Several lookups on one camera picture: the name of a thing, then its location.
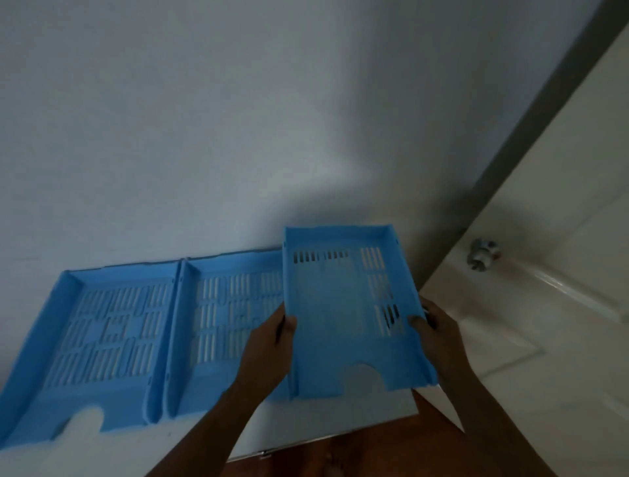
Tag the person's left hand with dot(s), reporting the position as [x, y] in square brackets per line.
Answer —
[265, 354]

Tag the person's right hand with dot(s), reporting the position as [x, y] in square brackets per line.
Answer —
[442, 344]

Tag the white door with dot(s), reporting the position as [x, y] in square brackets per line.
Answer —
[550, 304]

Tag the grey door frame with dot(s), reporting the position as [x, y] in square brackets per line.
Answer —
[530, 123]

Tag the person's left thumb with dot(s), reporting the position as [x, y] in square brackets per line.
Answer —
[287, 331]

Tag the person's left forearm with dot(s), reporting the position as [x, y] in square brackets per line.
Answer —
[201, 432]

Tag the person's right forearm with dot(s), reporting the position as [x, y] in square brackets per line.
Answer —
[491, 427]

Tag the blue plastic paper tray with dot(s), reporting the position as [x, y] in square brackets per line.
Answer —
[344, 314]
[93, 344]
[231, 334]

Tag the person's right thumb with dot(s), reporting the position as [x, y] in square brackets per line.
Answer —
[417, 327]

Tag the silver door knob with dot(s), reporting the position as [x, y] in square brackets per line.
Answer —
[481, 254]

